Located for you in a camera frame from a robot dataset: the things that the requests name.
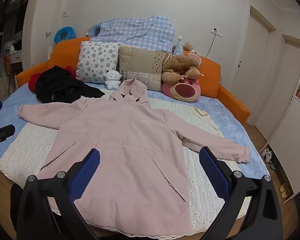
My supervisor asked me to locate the white floral pillow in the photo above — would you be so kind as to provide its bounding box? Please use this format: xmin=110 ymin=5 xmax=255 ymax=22
xmin=76 ymin=41 xmax=122 ymax=83

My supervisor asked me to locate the white door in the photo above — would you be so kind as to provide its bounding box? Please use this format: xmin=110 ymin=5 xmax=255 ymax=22
xmin=236 ymin=5 xmax=277 ymax=125
xmin=267 ymin=34 xmax=300 ymax=140

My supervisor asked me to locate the white daisy lace blanket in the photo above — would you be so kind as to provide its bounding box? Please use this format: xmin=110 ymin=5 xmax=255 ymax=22
xmin=0 ymin=87 xmax=253 ymax=239

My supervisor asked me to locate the black cable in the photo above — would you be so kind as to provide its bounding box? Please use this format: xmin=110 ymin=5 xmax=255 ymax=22
xmin=209 ymin=34 xmax=223 ymax=84

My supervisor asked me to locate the white desk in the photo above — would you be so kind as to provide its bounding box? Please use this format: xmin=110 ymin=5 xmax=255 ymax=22
xmin=0 ymin=49 xmax=23 ymax=67

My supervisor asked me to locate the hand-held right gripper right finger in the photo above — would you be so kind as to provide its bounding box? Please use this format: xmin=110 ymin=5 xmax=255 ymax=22
xmin=199 ymin=146 xmax=283 ymax=240

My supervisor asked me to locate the red garment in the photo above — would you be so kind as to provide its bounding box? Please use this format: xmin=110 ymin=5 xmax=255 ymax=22
xmin=28 ymin=66 xmax=77 ymax=92

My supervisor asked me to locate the pink bear plush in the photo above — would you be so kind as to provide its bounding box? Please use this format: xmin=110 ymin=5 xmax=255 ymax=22
xmin=162 ymin=76 xmax=202 ymax=103

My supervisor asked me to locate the blue checked party hat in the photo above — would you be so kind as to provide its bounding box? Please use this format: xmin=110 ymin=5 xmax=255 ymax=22
xmin=172 ymin=35 xmax=183 ymax=55

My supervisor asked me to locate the beige patchwork pillow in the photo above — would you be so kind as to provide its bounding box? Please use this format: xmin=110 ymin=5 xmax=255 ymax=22
xmin=118 ymin=45 xmax=168 ymax=92

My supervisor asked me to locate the pink hooded jacket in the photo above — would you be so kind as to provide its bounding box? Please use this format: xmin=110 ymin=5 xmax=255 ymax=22
xmin=18 ymin=78 xmax=250 ymax=238

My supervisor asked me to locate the light blue bedsheet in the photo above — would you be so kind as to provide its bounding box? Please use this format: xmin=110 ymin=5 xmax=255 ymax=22
xmin=0 ymin=81 xmax=272 ymax=180

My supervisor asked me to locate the white wardrobe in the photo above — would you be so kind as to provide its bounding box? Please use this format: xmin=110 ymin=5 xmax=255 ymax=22
xmin=267 ymin=17 xmax=300 ymax=203

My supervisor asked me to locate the large brown bear plush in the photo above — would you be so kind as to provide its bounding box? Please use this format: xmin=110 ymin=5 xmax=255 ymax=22
xmin=161 ymin=52 xmax=203 ymax=83

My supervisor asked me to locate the black garment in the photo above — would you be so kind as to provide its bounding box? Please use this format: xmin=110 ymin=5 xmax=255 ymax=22
xmin=35 ymin=65 xmax=106 ymax=103

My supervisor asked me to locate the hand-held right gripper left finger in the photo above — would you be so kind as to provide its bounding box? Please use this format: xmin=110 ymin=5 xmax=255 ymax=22
xmin=16 ymin=148 xmax=101 ymax=240

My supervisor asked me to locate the white plush toy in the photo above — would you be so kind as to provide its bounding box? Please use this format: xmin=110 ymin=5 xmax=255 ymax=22
xmin=104 ymin=70 xmax=122 ymax=90

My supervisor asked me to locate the blue checked blanket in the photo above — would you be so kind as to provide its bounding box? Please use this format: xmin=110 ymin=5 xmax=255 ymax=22
xmin=90 ymin=15 xmax=177 ymax=54

